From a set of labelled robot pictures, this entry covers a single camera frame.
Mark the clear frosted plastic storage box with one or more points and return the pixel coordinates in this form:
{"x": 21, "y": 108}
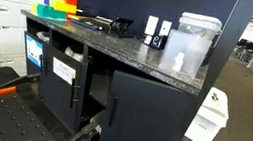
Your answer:
{"x": 190, "y": 49}

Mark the dark cabinet with granite counter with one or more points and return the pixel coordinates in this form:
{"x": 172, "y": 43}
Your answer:
{"x": 129, "y": 52}

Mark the small black device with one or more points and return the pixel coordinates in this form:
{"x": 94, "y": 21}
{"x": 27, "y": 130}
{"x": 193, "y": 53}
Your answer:
{"x": 157, "y": 41}

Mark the black angled tray holder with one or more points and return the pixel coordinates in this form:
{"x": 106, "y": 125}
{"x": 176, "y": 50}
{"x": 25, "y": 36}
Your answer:
{"x": 121, "y": 26}

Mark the white rectangular device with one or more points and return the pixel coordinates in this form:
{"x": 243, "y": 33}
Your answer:
{"x": 165, "y": 28}
{"x": 151, "y": 26}

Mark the white round cap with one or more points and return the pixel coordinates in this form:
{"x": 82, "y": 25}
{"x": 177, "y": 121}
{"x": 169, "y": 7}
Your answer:
{"x": 178, "y": 62}

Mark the white bin liner bag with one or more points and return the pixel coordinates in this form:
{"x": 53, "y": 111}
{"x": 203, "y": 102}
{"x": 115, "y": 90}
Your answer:
{"x": 74, "y": 53}
{"x": 43, "y": 36}

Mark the cabinet door with white paper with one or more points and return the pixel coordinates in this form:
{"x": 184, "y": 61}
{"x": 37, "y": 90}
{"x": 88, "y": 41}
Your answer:
{"x": 59, "y": 91}

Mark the clear plastic bucket with lid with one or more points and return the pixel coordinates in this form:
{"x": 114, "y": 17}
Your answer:
{"x": 200, "y": 24}

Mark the yellow plastic block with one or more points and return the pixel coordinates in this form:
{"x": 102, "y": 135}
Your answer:
{"x": 62, "y": 5}

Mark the cabinet door with blue sign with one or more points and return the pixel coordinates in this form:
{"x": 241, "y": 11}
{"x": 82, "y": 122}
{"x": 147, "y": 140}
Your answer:
{"x": 33, "y": 55}

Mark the white trash bin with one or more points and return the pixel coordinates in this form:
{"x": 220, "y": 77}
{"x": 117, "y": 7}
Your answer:
{"x": 209, "y": 118}

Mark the green plastic block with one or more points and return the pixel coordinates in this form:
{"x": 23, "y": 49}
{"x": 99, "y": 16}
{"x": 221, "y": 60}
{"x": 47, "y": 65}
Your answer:
{"x": 49, "y": 12}

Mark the blue plastic block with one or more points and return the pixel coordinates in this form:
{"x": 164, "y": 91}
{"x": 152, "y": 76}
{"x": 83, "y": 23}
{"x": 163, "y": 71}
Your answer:
{"x": 46, "y": 0}

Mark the black perforated breadboard table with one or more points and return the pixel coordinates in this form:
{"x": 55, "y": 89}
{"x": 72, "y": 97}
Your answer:
{"x": 5, "y": 116}

